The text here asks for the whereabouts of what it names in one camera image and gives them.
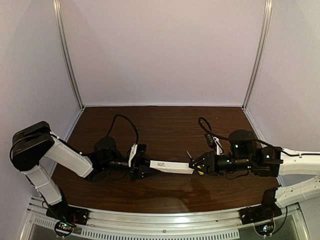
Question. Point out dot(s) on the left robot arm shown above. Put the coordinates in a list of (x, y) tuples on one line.
[(31, 145)]

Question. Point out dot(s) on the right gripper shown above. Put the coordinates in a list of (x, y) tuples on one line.
[(210, 163)]

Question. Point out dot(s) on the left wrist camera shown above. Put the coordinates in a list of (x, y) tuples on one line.
[(132, 154)]

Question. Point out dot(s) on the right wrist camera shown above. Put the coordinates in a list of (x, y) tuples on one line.
[(214, 143)]

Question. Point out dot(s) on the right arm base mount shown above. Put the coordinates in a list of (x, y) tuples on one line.
[(266, 211)]

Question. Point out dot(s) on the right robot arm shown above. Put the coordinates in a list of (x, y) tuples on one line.
[(247, 153)]

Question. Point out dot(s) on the aluminium frame post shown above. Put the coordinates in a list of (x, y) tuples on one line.
[(66, 53), (264, 32)]

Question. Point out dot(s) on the yellow handled screwdriver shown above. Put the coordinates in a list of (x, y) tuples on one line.
[(191, 156)]

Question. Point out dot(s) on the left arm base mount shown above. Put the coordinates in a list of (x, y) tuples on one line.
[(69, 217)]

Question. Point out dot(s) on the front aluminium rail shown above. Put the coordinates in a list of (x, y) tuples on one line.
[(211, 225)]

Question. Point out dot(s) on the right aluminium frame post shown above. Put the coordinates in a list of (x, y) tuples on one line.
[(264, 32)]

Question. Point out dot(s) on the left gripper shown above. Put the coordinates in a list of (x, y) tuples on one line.
[(139, 163)]

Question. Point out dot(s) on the white remote control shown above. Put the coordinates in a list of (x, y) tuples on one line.
[(171, 167)]

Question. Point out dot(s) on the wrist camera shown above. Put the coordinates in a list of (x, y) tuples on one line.
[(214, 143), (132, 154)]

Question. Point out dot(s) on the left aluminium frame post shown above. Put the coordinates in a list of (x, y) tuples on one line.
[(66, 53)]

